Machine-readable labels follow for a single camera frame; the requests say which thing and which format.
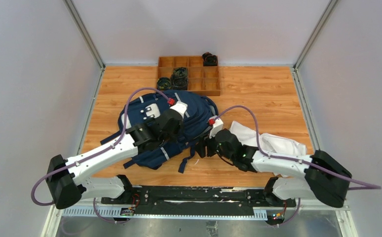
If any wooden compartment tray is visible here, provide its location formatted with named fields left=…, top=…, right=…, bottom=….
left=155, top=55, right=222, bottom=96

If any aluminium frame rail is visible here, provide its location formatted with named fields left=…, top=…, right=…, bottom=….
left=41, top=186, right=358, bottom=237

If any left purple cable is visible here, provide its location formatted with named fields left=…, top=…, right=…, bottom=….
left=31, top=87, right=176, bottom=225

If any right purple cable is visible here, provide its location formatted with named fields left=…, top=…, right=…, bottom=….
left=208, top=105, right=382, bottom=227

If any black rolled belt middle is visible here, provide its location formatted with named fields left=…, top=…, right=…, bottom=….
left=170, top=67, right=189, bottom=90

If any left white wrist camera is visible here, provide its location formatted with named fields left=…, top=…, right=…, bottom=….
left=170, top=101, right=188, bottom=119

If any black rolled belt left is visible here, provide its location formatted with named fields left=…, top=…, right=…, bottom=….
left=156, top=77, right=172, bottom=91

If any white cloth garment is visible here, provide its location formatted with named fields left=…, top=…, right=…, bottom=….
left=229, top=121, right=308, bottom=179

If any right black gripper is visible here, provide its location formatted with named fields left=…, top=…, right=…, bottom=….
left=194, top=127, right=235, bottom=161

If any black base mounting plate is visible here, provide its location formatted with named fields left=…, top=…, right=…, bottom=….
left=98, top=186, right=296, bottom=216

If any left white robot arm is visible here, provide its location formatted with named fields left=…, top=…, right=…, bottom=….
left=46, top=104, right=187, bottom=209

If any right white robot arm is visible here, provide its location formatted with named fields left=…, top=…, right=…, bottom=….
left=195, top=129, right=352, bottom=208

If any navy blue backpack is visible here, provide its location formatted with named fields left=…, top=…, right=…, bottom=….
left=100, top=89, right=219, bottom=173

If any purple cable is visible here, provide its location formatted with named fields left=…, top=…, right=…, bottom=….
left=208, top=105, right=382, bottom=227
left=31, top=87, right=176, bottom=225

